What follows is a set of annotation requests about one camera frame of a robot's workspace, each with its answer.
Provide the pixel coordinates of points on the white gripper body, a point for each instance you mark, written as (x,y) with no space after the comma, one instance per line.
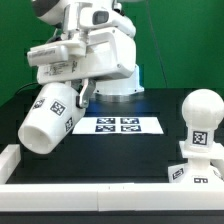
(96,43)

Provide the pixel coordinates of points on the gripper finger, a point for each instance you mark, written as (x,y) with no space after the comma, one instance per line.
(87,89)

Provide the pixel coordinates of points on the white lamp shade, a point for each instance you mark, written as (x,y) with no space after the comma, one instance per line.
(52,116)

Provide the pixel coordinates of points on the white lamp bulb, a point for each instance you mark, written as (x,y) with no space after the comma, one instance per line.
(202,111)

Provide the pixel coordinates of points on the white lamp base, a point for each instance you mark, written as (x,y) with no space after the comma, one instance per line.
(198,168)

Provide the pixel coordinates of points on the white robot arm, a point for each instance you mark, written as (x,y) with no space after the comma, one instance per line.
(52,12)

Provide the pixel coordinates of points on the white marker sheet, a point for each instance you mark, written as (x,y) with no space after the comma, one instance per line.
(118,125)

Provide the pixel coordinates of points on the white table fence frame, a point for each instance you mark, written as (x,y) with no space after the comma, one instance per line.
(101,197)

